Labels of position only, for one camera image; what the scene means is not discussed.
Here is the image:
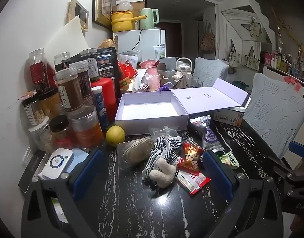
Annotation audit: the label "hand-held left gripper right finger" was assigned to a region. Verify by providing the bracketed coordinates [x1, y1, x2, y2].
[202, 150, 284, 238]

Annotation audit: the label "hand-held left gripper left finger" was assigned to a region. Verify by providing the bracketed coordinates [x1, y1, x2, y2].
[21, 149, 104, 238]

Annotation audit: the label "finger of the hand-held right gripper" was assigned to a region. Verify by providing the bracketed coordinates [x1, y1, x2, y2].
[267, 156, 295, 179]
[289, 141, 304, 158]

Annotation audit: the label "green snack packet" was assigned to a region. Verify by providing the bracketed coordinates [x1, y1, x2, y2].
[215, 150, 240, 169]

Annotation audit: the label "red white sachet packet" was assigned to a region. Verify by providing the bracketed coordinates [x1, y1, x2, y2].
[175, 169, 211, 196]

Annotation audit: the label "red cartoon snack packet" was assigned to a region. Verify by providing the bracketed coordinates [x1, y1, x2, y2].
[178, 142, 207, 176]

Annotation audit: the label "purple white snack packet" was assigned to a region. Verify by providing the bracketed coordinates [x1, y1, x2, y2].
[190, 115, 220, 150]

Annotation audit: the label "clear bag of jute twine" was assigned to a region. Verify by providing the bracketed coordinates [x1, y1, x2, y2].
[117, 137, 155, 170]

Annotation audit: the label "beige plush toy gingham cloth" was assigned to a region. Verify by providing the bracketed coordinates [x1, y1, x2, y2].
[142, 154, 180, 191]

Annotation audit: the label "black white gingham scrunchie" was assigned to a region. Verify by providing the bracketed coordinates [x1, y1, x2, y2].
[152, 135, 183, 159]

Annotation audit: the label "clear zip bag of snacks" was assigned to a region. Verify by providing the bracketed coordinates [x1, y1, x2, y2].
[148, 125, 180, 142]

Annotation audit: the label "lavender gift box with lid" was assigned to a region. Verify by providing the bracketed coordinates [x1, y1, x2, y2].
[115, 78, 251, 136]

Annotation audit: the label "light blue flat box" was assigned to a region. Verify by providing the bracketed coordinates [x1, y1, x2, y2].
[68, 147, 89, 174]

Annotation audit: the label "white device with round button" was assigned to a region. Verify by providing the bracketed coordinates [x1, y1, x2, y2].
[42, 148, 74, 179]

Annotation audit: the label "yellow lemon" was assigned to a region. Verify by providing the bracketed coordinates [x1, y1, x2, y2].
[106, 126, 126, 147]

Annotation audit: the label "small spice jar black lid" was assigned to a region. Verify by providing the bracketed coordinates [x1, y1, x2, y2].
[49, 115, 73, 149]

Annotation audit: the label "grey quilted chair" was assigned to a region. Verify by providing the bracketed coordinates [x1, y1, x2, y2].
[242, 73, 304, 159]
[192, 58, 229, 88]

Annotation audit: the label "printed tissue box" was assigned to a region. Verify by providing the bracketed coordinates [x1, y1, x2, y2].
[213, 108, 245, 127]

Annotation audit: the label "clear jar white slices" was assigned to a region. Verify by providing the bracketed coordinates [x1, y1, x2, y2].
[28, 116, 54, 153]

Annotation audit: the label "blue tube white cap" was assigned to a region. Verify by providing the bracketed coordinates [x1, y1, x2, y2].
[92, 86, 110, 131]

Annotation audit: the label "pink bow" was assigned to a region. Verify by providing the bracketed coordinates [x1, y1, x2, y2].
[283, 76, 302, 92]

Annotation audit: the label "yellow jar black lid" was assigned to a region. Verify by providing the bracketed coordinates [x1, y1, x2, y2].
[38, 87, 62, 119]

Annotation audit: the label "red canister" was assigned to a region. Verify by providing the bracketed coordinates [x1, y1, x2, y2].
[91, 78, 118, 123]

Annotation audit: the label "pink lid jar pale slices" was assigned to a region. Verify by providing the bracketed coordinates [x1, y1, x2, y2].
[21, 90, 45, 126]

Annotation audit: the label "white counter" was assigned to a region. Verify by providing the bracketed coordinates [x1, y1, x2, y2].
[262, 64, 304, 97]

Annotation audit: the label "brown powder jar white label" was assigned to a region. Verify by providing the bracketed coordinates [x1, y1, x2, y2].
[55, 64, 85, 112]

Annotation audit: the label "row of small bottles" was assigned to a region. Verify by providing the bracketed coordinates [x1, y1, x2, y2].
[263, 50, 304, 80]

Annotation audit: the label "dark green bag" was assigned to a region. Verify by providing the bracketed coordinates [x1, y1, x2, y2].
[232, 79, 249, 92]

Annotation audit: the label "clear jar dark brown label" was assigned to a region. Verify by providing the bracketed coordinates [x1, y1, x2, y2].
[75, 61, 93, 100]

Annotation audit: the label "clear glass cup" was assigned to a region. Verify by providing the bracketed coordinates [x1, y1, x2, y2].
[190, 76, 204, 88]

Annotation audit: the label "orange green snack box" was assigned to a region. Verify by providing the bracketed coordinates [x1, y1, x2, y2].
[119, 77, 133, 88]

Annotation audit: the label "purple ribbon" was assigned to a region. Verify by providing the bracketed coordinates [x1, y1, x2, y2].
[157, 84, 173, 95]

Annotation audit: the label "white tote bag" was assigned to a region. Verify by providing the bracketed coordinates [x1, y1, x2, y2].
[245, 46, 260, 70]
[228, 38, 242, 67]

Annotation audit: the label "white plush figure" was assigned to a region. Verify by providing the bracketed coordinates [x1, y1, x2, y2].
[172, 71, 186, 88]

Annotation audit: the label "red snack bag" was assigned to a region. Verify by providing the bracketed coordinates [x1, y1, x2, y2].
[117, 59, 138, 78]

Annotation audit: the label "black printed pouch bag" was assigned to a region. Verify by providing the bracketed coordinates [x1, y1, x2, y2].
[96, 47, 121, 90]

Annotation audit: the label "pink plastic bag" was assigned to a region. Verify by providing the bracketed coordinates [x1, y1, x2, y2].
[142, 74, 160, 91]

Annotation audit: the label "clear jar red dried contents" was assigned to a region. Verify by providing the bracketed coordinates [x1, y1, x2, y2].
[29, 49, 56, 90]

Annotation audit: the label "clear jar black label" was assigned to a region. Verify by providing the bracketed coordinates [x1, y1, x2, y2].
[54, 52, 71, 72]

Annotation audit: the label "white open box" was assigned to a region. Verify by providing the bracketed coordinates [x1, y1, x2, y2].
[157, 57, 178, 77]

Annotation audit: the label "pink cup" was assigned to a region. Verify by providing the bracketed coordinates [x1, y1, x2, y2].
[139, 59, 159, 76]

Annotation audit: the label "brown paper bag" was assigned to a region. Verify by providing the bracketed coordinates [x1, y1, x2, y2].
[98, 36, 119, 49]

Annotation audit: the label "brown patterned tote bag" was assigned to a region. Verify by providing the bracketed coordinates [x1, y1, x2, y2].
[200, 22, 215, 54]

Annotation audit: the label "green white pouch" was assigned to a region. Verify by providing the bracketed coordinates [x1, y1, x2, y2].
[153, 44, 166, 59]

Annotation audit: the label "white board sheet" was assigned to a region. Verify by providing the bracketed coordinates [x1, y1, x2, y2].
[43, 15, 93, 62]

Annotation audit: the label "white mini fridge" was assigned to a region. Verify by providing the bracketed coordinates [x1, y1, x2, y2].
[113, 28, 166, 62]

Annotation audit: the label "green electric kettle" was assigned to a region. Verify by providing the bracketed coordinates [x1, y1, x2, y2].
[139, 8, 159, 30]

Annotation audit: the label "clear plastic bag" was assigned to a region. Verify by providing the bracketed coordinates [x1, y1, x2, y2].
[117, 0, 133, 13]

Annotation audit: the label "cardboard boxes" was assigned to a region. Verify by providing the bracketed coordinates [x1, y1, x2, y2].
[112, 0, 146, 13]

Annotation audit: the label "white water bottle with handle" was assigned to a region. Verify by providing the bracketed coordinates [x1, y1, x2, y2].
[176, 58, 193, 80]

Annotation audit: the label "black power cable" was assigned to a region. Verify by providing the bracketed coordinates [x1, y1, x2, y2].
[131, 28, 145, 52]

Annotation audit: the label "yellow pot with handle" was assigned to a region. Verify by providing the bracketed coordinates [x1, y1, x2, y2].
[110, 10, 146, 33]

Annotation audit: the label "wooden framed wall screen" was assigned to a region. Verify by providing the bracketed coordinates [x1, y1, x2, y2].
[67, 0, 89, 33]

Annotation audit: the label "gold picture frame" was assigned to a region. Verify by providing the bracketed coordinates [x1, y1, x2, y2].
[92, 0, 113, 29]

